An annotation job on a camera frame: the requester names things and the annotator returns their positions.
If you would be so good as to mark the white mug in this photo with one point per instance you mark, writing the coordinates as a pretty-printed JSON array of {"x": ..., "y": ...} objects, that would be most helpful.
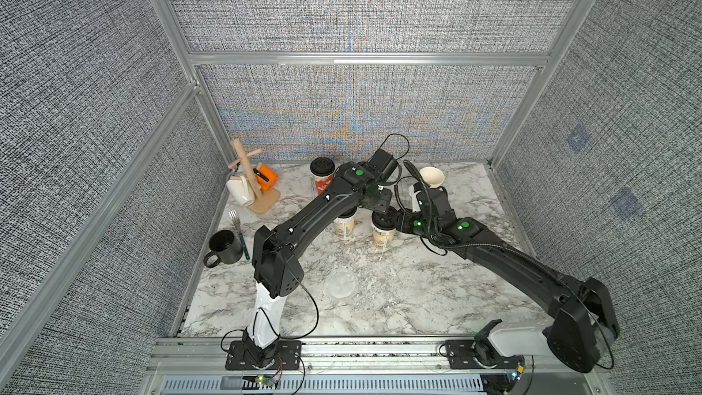
[{"x": 241, "y": 190}]

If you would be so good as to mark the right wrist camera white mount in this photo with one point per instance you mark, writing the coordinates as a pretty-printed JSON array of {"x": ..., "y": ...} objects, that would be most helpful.
[{"x": 434, "y": 199}]

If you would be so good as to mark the wooden mug tree stand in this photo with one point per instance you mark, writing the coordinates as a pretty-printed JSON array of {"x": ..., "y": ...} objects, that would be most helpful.
[{"x": 263, "y": 200}]

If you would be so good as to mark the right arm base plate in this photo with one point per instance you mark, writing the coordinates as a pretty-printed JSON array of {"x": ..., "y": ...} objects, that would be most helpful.
[{"x": 471, "y": 353}]

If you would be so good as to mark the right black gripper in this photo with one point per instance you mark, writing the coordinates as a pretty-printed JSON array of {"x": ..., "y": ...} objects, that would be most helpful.
[{"x": 399, "y": 220}]

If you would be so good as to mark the orange mug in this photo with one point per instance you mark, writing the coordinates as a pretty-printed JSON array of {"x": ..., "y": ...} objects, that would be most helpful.
[{"x": 266, "y": 177}]

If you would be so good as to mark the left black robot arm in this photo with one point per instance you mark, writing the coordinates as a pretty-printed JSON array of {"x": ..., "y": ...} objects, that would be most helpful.
[{"x": 277, "y": 252}]

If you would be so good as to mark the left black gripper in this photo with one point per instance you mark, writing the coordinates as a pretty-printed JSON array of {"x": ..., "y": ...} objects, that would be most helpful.
[{"x": 381, "y": 197}]

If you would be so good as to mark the white leak-proof paper disc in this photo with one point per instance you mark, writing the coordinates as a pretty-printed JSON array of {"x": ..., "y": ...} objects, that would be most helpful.
[{"x": 341, "y": 284}]

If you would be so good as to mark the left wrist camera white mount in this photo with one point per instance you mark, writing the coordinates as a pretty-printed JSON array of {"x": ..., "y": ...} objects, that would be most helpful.
[{"x": 384, "y": 168}]

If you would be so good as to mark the cream paper cup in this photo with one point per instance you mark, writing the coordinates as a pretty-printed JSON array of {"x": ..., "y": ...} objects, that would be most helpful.
[
  {"x": 382, "y": 238},
  {"x": 432, "y": 176},
  {"x": 344, "y": 228}
]

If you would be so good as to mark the silver fork green handle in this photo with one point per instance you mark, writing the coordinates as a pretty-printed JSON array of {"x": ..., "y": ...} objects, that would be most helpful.
[{"x": 236, "y": 224}]

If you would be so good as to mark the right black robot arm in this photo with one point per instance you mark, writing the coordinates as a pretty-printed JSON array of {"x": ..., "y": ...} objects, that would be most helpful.
[{"x": 582, "y": 312}]

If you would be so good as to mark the red paper milk tea cup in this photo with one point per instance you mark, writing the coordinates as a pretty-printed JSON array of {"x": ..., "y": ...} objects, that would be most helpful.
[{"x": 321, "y": 183}]

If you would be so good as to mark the black mug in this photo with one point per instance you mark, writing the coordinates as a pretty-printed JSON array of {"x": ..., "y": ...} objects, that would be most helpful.
[{"x": 224, "y": 248}]

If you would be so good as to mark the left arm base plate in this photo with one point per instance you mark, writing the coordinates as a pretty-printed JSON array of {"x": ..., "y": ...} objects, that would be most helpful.
[{"x": 244, "y": 355}]

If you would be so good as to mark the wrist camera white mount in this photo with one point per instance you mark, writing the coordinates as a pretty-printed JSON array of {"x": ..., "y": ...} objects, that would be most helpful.
[
  {"x": 434, "y": 199},
  {"x": 384, "y": 168}
]

